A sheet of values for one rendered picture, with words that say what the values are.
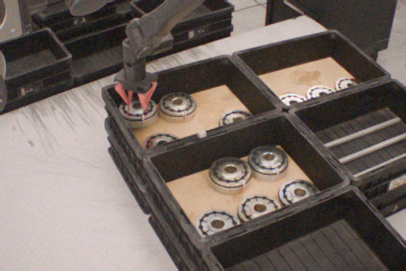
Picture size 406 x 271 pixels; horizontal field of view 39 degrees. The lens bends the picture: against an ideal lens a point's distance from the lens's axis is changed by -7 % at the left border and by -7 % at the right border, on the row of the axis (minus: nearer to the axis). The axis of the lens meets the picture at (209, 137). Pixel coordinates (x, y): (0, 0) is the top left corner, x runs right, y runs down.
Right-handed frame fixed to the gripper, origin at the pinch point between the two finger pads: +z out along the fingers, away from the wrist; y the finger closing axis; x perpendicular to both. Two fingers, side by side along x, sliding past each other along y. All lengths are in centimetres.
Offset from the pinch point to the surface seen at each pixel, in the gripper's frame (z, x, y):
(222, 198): 7.8, 15.2, -31.8
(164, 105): 3.4, -7.0, -4.6
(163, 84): 0.1, -11.8, -1.6
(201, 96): 6.3, -19.3, -10.0
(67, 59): 27, -48, 63
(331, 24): 45, -157, -18
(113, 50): 47, -90, 69
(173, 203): -2.1, 30.8, -26.9
